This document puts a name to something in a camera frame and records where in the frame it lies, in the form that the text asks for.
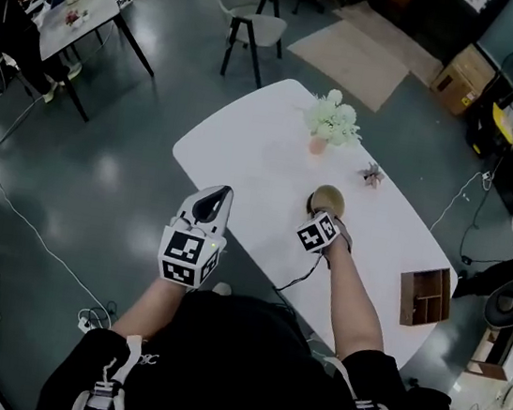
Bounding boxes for white power strip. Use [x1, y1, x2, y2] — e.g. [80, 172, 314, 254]
[75, 306, 117, 337]

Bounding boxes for cardboard floor sheet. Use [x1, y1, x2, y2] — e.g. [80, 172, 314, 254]
[279, 12, 415, 117]

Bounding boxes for person's left forearm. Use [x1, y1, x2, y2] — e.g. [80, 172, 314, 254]
[109, 269, 189, 343]

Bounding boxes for brown floor mat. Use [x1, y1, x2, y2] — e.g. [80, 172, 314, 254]
[324, 0, 453, 89]

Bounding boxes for table with black legs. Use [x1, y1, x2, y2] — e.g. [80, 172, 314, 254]
[18, 0, 166, 131]

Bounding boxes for yellow and black box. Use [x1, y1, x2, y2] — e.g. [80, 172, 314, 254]
[461, 99, 513, 163]

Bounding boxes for tan ceramic bowl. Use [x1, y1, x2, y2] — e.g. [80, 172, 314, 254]
[302, 190, 324, 219]
[310, 183, 350, 219]

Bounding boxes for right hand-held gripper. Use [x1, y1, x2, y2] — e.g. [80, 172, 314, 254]
[294, 207, 343, 258]

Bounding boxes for pink vase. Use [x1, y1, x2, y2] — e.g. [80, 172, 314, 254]
[307, 134, 330, 158]

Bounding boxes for person's right forearm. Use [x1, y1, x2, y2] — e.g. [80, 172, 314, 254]
[309, 227, 400, 366]

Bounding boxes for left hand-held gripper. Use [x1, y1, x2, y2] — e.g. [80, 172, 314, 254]
[154, 176, 236, 294]

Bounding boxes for small flower table decoration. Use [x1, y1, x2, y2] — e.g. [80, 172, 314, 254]
[63, 7, 92, 30]

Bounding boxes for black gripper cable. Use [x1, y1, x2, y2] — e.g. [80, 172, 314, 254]
[271, 247, 323, 297]

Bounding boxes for person's black shirt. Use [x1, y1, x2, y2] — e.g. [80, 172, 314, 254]
[34, 267, 466, 410]

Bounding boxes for white and green artificial flowers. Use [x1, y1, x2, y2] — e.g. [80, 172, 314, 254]
[301, 85, 370, 152]

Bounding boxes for small wooden desk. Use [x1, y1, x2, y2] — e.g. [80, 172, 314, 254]
[463, 319, 513, 383]

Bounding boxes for small dark plant ornament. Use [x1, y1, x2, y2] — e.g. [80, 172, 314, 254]
[355, 159, 388, 190]

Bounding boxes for white chair with black legs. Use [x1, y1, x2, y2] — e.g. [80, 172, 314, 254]
[200, 0, 292, 92]

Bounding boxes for wooden organizer box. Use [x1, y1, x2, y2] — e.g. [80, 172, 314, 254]
[393, 261, 458, 332]

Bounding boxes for white floor cable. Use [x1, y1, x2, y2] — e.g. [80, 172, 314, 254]
[0, 89, 145, 323]
[428, 163, 494, 240]

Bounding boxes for cardboard box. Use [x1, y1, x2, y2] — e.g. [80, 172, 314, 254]
[426, 38, 505, 122]

